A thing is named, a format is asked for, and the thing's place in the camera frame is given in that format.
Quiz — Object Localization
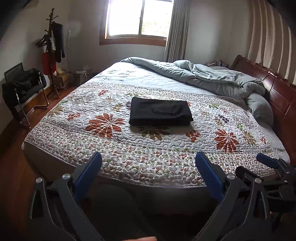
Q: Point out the red-brown wooden headboard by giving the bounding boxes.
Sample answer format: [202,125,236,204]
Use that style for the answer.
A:
[231,55,296,165]

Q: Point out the red bag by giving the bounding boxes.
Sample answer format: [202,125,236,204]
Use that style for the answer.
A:
[42,52,56,75]

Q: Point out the grey-green duvet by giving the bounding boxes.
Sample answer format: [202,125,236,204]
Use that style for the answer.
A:
[122,57,274,126]

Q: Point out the black hanging coat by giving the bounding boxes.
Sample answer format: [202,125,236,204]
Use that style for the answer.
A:
[52,22,65,63]

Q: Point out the wooden coat rack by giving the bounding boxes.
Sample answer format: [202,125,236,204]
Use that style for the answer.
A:
[36,8,65,98]

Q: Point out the wicker basket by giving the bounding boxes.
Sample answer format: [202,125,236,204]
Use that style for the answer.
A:
[74,70,92,86]

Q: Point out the floral quilted bedspread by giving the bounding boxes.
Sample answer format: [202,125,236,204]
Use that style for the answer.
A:
[22,62,275,187]

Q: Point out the wooden framed window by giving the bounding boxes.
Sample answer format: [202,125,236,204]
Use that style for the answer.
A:
[100,0,174,47]

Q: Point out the grey curtain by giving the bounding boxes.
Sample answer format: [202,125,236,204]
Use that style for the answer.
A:
[164,0,190,62]

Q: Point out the black metal chair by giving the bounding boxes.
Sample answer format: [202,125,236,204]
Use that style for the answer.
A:
[2,63,49,128]

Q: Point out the black pants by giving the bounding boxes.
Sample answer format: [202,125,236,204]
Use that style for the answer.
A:
[129,97,193,127]

